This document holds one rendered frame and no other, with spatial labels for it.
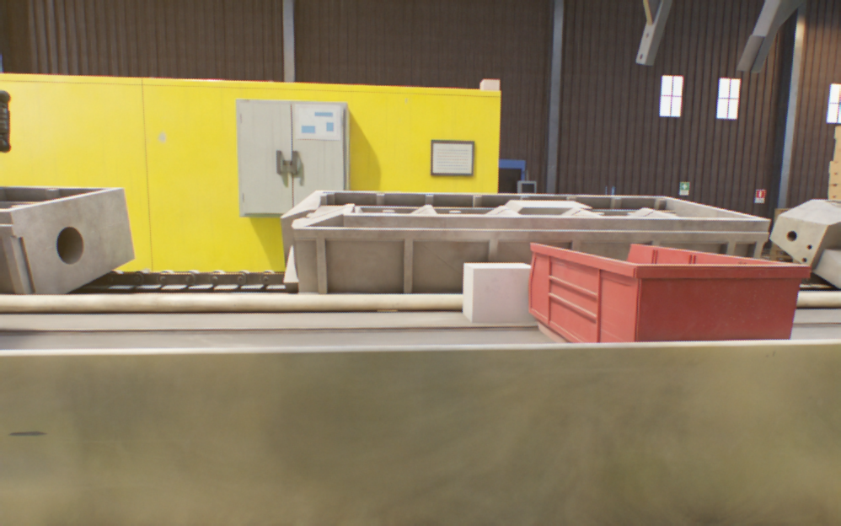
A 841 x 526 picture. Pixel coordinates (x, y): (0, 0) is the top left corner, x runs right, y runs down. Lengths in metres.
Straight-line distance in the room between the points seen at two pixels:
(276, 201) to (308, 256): 2.18
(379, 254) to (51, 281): 0.68
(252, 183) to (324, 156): 0.51
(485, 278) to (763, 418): 0.43
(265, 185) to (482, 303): 2.45
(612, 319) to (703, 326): 0.09
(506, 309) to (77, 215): 0.96
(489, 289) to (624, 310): 0.33
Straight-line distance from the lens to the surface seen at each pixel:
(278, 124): 3.11
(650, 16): 0.65
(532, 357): 0.44
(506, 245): 0.91
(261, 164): 3.10
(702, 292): 0.52
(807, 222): 1.67
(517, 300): 0.81
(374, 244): 0.87
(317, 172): 3.02
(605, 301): 0.55
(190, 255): 3.50
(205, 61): 13.81
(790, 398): 0.60
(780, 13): 0.72
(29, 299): 1.08
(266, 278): 1.17
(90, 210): 1.26
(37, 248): 1.13
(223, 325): 0.82
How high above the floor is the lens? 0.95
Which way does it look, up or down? 7 degrees down
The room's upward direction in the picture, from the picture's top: 1 degrees clockwise
